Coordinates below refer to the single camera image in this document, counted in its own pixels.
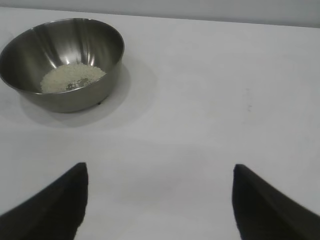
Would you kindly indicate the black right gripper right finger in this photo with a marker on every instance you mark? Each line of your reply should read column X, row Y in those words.
column 270, row 212

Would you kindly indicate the stainless steel mixing bowl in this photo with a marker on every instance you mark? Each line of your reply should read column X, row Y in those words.
column 62, row 45

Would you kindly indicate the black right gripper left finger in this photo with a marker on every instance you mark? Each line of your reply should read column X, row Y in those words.
column 47, row 207

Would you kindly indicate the white rice grains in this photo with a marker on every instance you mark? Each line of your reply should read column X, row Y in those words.
column 67, row 76

